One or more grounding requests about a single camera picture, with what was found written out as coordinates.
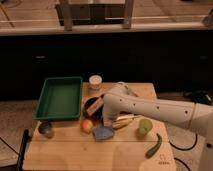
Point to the dark blue device on floor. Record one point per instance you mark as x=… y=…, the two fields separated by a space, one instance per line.
x=201 y=97

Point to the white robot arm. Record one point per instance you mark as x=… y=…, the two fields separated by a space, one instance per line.
x=195 y=117

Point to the blue sponge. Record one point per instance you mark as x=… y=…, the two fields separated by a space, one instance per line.
x=103 y=133

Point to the green cup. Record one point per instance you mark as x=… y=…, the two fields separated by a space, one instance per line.
x=145 y=125

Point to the black clamp bar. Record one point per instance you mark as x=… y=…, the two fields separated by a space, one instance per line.
x=24 y=141

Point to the white handled knife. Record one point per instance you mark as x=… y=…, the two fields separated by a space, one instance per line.
x=127 y=117

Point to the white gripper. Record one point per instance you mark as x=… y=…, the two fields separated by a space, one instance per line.
x=108 y=119

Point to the small dark glass jar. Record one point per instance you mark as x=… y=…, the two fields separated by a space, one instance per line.
x=45 y=128

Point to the dark brown bowl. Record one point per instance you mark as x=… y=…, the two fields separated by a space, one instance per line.
x=97 y=114

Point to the white lidded jar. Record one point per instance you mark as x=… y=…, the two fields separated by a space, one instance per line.
x=95 y=82

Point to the green chili pepper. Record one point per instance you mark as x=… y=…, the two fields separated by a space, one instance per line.
x=153 y=150

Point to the green plastic tray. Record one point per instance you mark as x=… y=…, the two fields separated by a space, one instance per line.
x=60 y=99

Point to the beige block in bowl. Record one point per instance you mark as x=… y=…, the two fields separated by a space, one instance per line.
x=95 y=106

